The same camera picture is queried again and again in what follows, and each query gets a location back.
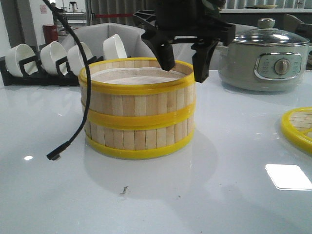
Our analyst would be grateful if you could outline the black dangling cable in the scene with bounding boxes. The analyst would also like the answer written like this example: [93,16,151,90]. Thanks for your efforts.
[42,0,92,161]

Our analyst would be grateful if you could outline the white steamer cloth liner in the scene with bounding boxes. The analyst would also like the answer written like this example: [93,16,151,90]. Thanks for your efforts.
[91,67,185,85]

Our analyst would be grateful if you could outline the white ceramic bowl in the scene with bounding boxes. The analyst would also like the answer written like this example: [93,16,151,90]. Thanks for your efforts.
[5,43,35,77]
[40,41,67,75]
[102,34,127,60]
[67,42,93,76]

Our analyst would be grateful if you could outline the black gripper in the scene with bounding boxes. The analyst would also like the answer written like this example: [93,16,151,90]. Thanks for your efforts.
[133,0,235,83]

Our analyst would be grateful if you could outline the bamboo steamer basket yellow rims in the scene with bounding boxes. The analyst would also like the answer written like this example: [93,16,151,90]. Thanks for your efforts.
[85,116,195,160]

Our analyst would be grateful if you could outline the yellow bamboo steamer lid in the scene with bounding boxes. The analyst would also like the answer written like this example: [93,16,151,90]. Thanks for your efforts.
[280,107,312,155]

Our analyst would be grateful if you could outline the grey electric cooking pot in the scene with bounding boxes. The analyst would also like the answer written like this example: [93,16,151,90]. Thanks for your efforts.
[216,43,312,92]

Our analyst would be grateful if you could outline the grey chair left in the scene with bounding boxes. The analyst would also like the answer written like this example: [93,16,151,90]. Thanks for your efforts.
[74,23,154,58]

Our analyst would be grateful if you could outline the glass pot lid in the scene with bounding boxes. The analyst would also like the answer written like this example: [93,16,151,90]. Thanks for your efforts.
[232,18,310,46]

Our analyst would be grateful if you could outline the red bin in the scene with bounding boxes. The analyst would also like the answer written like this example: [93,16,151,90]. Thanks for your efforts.
[42,24,58,44]

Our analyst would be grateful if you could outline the black bowl rack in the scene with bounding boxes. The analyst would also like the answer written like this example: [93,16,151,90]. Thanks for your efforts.
[0,55,105,86]

